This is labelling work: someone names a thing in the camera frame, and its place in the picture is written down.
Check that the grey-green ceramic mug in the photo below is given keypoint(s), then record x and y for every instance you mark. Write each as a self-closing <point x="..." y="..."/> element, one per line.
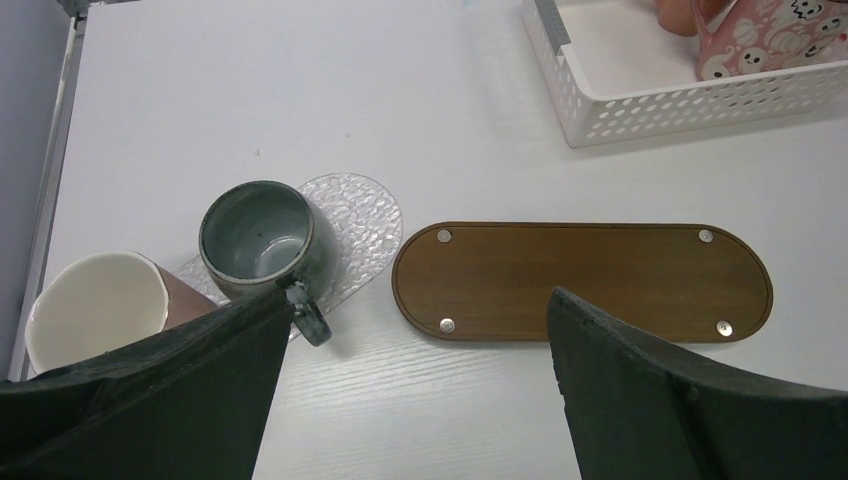
<point x="265" y="233"/>

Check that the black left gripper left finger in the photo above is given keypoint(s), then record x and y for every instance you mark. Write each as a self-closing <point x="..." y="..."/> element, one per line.
<point x="191" y="402"/>

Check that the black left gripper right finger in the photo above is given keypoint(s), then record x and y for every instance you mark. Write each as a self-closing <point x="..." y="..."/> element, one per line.
<point x="640" y="407"/>

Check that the clear textured acrylic tray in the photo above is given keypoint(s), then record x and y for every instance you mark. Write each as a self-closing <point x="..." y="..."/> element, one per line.
<point x="367" y="220"/>

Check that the white perforated plastic basket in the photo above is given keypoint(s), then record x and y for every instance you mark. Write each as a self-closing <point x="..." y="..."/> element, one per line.
<point x="614" y="74"/>

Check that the orange-pink mug white inside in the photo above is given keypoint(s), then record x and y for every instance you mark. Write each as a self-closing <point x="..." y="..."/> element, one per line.
<point x="677" y="17"/>

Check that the pink mug white inside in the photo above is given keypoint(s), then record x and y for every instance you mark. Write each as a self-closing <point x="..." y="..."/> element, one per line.
<point x="104" y="302"/>

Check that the pink ghost pattern mug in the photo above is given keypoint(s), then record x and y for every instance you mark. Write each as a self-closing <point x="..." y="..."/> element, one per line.
<point x="763" y="36"/>

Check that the brown oval wooden tray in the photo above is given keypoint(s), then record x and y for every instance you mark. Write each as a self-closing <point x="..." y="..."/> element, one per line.
<point x="491" y="281"/>

